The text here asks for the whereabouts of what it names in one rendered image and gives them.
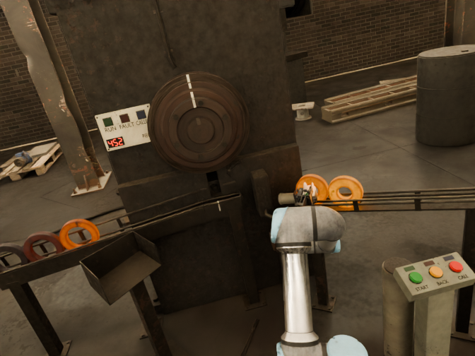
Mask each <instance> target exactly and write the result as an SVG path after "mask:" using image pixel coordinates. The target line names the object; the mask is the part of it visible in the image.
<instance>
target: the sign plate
mask: <svg viewBox="0 0 475 356"><path fill-rule="evenodd" d="M149 108H150V104H146V105H140V106H136V107H130V108H127V109H121V110H117V111H114V112H108V113H104V114H99V115H95V119H96V121H97V123H98V126H99V129H100V132H101V134H102V138H103V140H104V142H105V146H106V148H107V151H111V150H116V149H120V148H126V147H129V146H135V145H138V144H142V143H147V142H151V140H150V138H149V135H148V128H147V118H148V111H149ZM142 110H143V111H144V113H145V115H146V118H143V119H139V118H138V116H137V113H136V112H139V111H142ZM124 114H127V115H128V118H129V121H128V122H124V123H122V121H121V119H120V115H124ZM107 118H111V120H112V124H113V125H111V126H105V124H104V121H103V119H107ZM118 138H120V139H118ZM114 139H116V140H114ZM121 139H122V142H120V141H121ZM113 140H114V142H117V143H118V145H117V143H113ZM108 141H109V143H108ZM111 141H112V142H111ZM110 143H111V144H110ZM119 143H120V144H122V145H120V144H119ZM112 144H113V146H112ZM116 145H117V146H116Z"/></svg>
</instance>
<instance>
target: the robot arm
mask: <svg viewBox="0 0 475 356"><path fill-rule="evenodd" d="M303 187H304V188H299V190H298V187H297V189H296V192H297V195H296V192H295V195H294V196H295V200H296V203H295V207H286V208H277V209H276V210H275V211H274V213H273V218H272V224H271V242H272V243H274V244H276V249H277V250H278V251H279V252H280V253H281V264H282V277H283V301H284V314H285V327H286V331H285V333H284V334H283V335H282V336H281V342H279V343H277V346H276V348H277V356H368V353H367V351H366V349H365V347H364V346H363V345H362V344H361V343H360V342H358V341H357V340H356V339H355V338H353V337H350V336H346V335H337V336H334V337H333V338H331V339H330V340H329V342H328V343H319V337H318V335H317V334H316V333H315V332H314V331H313V325H312V307H311V297H310V279H309V268H308V259H307V254H321V253H331V254H333V253H337V252H340V250H341V245H340V239H341V238H342V237H343V235H344V234H345V231H346V223H345V220H344V218H343V217H342V216H341V215H340V214H339V213H338V212H336V211H335V210H333V209H331V208H328V207H325V206H314V204H315V203H317V200H318V195H317V191H316V188H315V186H314V184H313V183H312V185H307V184H306V183H305V182H304V184H303Z"/></svg>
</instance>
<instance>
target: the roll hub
mask: <svg viewBox="0 0 475 356"><path fill-rule="evenodd" d="M192 100H194V101H195V104H196V107H195V108H194V105H193V102H192ZM199 100H202V101H203V102H204V103H203V105H202V106H199V105H198V101H199ZM175 114H176V115H177V116H178V117H179V118H178V120H174V119H173V116H174V115H175ZM224 114H226V115H227V116H228V119H226V120H224V119H223V118H222V117H223V115H224ZM232 132H233V127H232V122H231V120H230V117H229V115H228V113H227V112H226V110H225V109H224V108H223V106H222V105H220V104H219V103H218V102H216V101H215V100H212V99H210V98H207V97H194V99H192V98H189V99H187V100H185V101H183V102H181V103H180V104H179V105H178V106H177V107H176V108H175V109H174V111H173V112H172V114H171V116H170V121H169V125H168V134H169V138H170V142H171V144H172V145H173V147H174V144H175V143H176V142H178V143H179V144H180V146H179V147H178V148H176V147H174V148H175V150H176V151H177V152H178V153H179V154H181V155H183V156H184V157H186V158H188V159H190V160H197V161H204V160H210V159H212V158H215V157H217V156H218V155H220V154H221V153H222V152H223V151H224V150H225V149H226V148H227V147H228V144H229V143H230V140H231V137H232ZM224 141H225V142H226V143H227V146H226V147H223V146H222V143H223V142H224ZM199 155H203V156H204V159H203V160H200V159H199Z"/></svg>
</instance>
